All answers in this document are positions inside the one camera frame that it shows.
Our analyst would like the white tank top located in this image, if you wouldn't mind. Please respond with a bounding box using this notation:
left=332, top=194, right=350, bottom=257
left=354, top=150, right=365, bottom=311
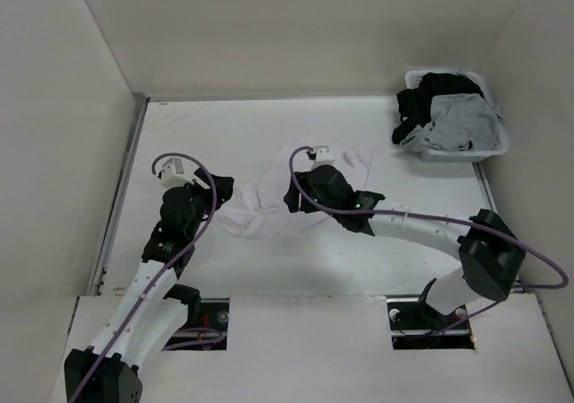
left=214, top=136, right=372, bottom=240

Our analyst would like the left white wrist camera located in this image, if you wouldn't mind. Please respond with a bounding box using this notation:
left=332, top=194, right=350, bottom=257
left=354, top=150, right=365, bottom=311
left=158, top=157, right=193, bottom=189

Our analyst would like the grey tank top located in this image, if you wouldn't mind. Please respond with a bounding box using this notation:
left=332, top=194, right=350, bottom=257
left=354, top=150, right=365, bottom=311
left=398, top=93, right=499, bottom=153

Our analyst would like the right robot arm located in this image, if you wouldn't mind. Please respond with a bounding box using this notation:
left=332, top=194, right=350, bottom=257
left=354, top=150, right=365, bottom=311
left=283, top=164, right=526, bottom=331

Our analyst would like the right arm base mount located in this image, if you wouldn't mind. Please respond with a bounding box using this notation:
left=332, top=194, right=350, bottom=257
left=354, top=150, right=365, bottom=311
left=387, top=298, right=474, bottom=350

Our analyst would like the black tank top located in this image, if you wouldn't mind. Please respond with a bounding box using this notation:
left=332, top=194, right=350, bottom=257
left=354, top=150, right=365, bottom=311
left=391, top=73, right=484, bottom=145

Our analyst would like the white plastic laundry basket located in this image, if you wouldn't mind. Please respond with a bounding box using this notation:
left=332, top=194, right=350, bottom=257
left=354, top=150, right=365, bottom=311
left=404, top=67, right=510, bottom=163

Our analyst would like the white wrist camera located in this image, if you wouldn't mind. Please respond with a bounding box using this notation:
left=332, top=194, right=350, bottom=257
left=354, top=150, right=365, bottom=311
left=307, top=145, right=335, bottom=165
left=158, top=157, right=193, bottom=189

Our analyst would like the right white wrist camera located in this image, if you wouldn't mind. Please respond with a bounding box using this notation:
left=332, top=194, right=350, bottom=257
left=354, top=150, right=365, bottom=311
left=307, top=145, right=335, bottom=165

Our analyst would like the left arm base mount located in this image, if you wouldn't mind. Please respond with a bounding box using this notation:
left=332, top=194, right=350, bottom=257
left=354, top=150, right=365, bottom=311
left=174, top=299, right=230, bottom=351

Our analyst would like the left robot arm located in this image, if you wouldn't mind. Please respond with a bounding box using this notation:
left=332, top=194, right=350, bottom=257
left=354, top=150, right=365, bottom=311
left=64, top=170, right=234, bottom=402

